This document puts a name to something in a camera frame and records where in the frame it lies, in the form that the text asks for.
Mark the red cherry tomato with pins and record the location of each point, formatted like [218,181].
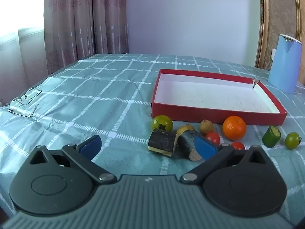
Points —
[237,145]
[212,137]

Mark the small green tomato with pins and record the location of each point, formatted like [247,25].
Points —
[292,140]

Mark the green cucumber piece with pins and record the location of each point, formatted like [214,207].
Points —
[271,137]

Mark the dark eggplant piece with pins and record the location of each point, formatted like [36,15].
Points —
[187,141]
[162,142]

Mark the large green tomato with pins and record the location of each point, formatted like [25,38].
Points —
[162,122]

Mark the teal plaid bedspread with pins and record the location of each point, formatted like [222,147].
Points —
[95,88]

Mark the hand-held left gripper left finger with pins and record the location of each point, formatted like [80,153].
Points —
[90,146]

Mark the white wall socket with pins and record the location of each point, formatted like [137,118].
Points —
[274,53]

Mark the small yellow fruit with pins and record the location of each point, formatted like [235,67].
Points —
[184,128]

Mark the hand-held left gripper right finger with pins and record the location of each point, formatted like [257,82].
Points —
[205,148]

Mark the gold-framed padded headboard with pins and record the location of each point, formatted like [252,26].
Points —
[281,16]

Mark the brown patterned curtain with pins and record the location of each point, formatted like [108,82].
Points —
[85,23]

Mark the small brown longan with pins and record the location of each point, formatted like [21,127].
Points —
[206,127]

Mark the orange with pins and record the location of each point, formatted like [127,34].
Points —
[234,128]

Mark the red cardboard box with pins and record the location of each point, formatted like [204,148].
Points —
[214,95]

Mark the light blue kettle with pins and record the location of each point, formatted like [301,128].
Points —
[286,64]

